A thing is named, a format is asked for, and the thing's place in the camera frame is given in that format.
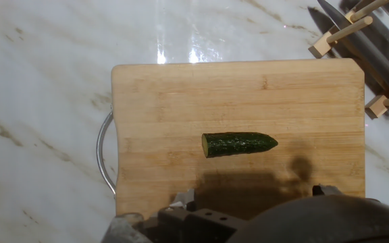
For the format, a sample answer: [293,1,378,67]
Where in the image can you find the wooden peg knife rack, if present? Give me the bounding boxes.
[308,0,389,119]

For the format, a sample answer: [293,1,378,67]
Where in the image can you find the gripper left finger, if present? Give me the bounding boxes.
[157,188,249,243]

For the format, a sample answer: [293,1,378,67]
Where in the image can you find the wooden cutting board, metal handle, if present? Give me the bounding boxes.
[96,57,366,220]

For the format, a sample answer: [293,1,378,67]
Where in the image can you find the dark green cucumber piece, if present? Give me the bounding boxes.
[201,132,279,159]

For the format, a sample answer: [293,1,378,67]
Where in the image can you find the pointed steel kitchen knife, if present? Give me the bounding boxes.
[317,0,389,99]

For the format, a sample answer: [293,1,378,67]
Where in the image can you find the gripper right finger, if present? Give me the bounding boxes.
[311,184,343,197]

